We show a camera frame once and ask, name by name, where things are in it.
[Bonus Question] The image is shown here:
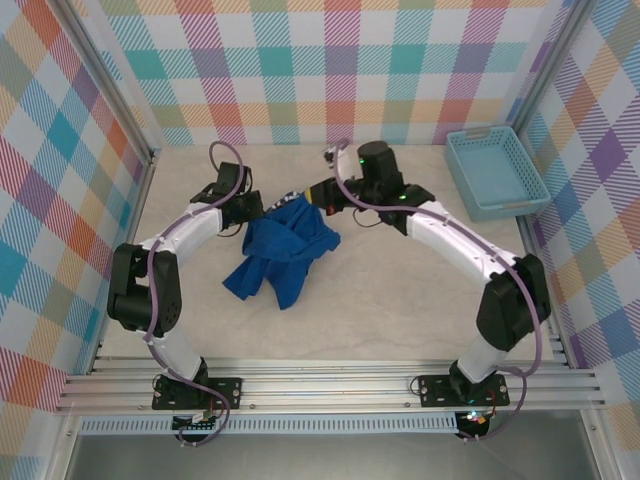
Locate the blue t-shirt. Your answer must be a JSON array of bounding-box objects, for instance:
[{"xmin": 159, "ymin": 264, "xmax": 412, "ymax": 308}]
[{"xmin": 222, "ymin": 191, "xmax": 342, "ymax": 311}]

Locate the light blue plastic basket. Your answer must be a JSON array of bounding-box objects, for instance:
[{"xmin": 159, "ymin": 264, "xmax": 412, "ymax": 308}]
[{"xmin": 444, "ymin": 125, "xmax": 552, "ymax": 224}]

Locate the small circuit board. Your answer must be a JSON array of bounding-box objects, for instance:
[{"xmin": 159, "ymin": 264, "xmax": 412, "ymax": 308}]
[{"xmin": 172, "ymin": 410, "xmax": 221, "ymax": 434}]

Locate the circuit board with lit LED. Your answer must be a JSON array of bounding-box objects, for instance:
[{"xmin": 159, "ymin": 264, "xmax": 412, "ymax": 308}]
[{"xmin": 457, "ymin": 409, "xmax": 490, "ymax": 437}]

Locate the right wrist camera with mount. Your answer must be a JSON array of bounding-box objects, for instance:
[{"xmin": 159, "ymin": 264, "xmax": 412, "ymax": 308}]
[{"xmin": 322, "ymin": 142, "xmax": 357, "ymax": 181}]

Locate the aluminium side rail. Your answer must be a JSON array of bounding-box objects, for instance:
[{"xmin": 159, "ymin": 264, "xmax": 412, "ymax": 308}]
[
  {"xmin": 87, "ymin": 149, "xmax": 159, "ymax": 374},
  {"xmin": 514, "ymin": 217, "xmax": 576, "ymax": 370}
]

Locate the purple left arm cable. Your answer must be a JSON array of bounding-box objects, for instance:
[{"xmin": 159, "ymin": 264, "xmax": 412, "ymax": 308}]
[{"xmin": 143, "ymin": 141, "xmax": 251, "ymax": 448}]

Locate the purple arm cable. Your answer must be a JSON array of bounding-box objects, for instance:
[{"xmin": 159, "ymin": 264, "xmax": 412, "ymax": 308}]
[
  {"xmin": 143, "ymin": 141, "xmax": 251, "ymax": 448},
  {"xmin": 327, "ymin": 139, "xmax": 546, "ymax": 444}
]

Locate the aluminium frame post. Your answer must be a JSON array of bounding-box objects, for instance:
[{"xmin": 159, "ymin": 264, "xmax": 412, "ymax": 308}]
[
  {"xmin": 498, "ymin": 0, "xmax": 590, "ymax": 159},
  {"xmin": 53, "ymin": 0, "xmax": 162, "ymax": 167}
]

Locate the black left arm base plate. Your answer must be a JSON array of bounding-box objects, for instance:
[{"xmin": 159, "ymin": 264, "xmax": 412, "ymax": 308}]
[{"xmin": 152, "ymin": 377, "xmax": 244, "ymax": 412}]

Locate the long aluminium base rail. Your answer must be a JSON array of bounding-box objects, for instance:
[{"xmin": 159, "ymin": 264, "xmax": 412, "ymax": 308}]
[{"xmin": 54, "ymin": 355, "xmax": 606, "ymax": 415}]

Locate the white slotted cable duct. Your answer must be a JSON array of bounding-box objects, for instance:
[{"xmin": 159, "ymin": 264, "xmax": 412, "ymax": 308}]
[{"xmin": 79, "ymin": 417, "xmax": 459, "ymax": 435}]

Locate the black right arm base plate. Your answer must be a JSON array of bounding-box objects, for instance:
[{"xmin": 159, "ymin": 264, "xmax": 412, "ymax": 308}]
[{"xmin": 418, "ymin": 374, "xmax": 510, "ymax": 407}]

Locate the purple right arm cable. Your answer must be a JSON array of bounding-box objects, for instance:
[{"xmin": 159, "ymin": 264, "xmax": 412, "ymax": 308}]
[{"xmin": 327, "ymin": 139, "xmax": 546, "ymax": 444}]

